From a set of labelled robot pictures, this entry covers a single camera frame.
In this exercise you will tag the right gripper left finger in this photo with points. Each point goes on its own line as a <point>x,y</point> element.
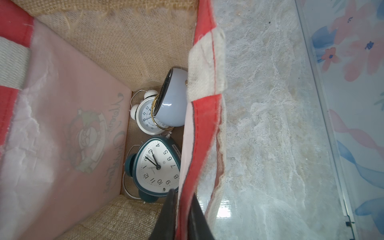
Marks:
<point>165,226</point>

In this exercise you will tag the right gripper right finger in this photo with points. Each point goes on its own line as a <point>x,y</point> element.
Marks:
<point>198,228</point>

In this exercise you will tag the dark green triangular clock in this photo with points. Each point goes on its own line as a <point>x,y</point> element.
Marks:
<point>152,169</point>

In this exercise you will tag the white round clock with legs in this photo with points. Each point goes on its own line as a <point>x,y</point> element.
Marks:
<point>145,119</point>

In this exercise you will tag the grey blue oval clock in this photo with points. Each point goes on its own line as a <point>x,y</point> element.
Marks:
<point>169,107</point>

